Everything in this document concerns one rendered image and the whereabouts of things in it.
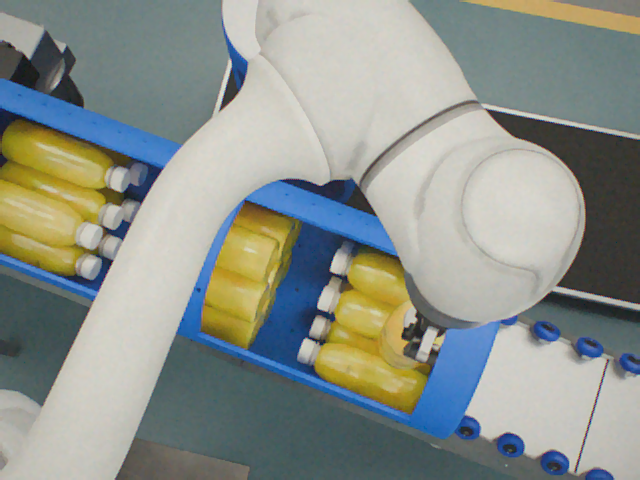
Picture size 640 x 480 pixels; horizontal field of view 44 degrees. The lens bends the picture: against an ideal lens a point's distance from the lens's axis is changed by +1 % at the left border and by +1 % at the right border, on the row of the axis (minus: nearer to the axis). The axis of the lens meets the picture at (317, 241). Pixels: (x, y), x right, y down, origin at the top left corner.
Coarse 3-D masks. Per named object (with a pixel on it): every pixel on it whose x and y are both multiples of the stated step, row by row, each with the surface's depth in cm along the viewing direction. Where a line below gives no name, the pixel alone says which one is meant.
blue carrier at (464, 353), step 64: (0, 128) 132; (64, 128) 118; (128, 128) 123; (128, 192) 140; (256, 192) 116; (0, 256) 122; (320, 256) 136; (192, 320) 115; (320, 384) 116; (448, 384) 108
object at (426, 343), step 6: (432, 330) 69; (414, 336) 71; (426, 336) 69; (432, 336) 69; (420, 342) 71; (426, 342) 69; (432, 342) 69; (420, 348) 69; (426, 348) 69; (432, 348) 70; (420, 354) 69; (426, 354) 69; (420, 360) 70; (426, 360) 69
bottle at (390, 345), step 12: (396, 312) 91; (384, 324) 97; (396, 324) 90; (384, 336) 95; (396, 336) 90; (444, 336) 91; (384, 348) 99; (396, 348) 92; (384, 360) 104; (396, 360) 98; (408, 360) 94
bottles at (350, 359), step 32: (128, 160) 133; (64, 192) 127; (96, 192) 129; (96, 224) 130; (32, 256) 126; (64, 256) 126; (96, 256) 128; (288, 256) 132; (352, 288) 130; (224, 320) 122; (256, 320) 123; (320, 320) 130; (352, 320) 122; (384, 320) 121; (320, 352) 122; (352, 352) 122; (352, 384) 121; (384, 384) 120; (416, 384) 120
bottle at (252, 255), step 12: (240, 228) 117; (228, 240) 115; (240, 240) 115; (252, 240) 116; (264, 240) 116; (276, 240) 117; (228, 252) 115; (240, 252) 115; (252, 252) 115; (264, 252) 115; (276, 252) 119; (216, 264) 117; (228, 264) 116; (240, 264) 115; (252, 264) 115; (264, 264) 115; (252, 276) 116; (264, 276) 116
